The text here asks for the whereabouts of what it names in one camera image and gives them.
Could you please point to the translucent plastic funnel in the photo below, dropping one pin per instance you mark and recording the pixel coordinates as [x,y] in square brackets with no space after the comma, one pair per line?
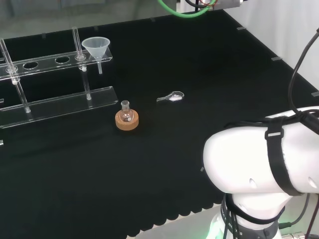
[96,48]

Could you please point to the glass weighing funnel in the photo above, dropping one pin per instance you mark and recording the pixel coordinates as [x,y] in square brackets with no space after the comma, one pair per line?
[175,98]

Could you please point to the clear acrylic funnel stand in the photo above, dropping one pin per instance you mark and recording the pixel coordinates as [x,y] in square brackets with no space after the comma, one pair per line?
[49,107]

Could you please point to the small glass round-bottom flask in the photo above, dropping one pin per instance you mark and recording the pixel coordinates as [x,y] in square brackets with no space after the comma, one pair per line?
[125,115]

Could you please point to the black bench cloth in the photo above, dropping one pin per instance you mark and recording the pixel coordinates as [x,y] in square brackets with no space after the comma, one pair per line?
[149,174]

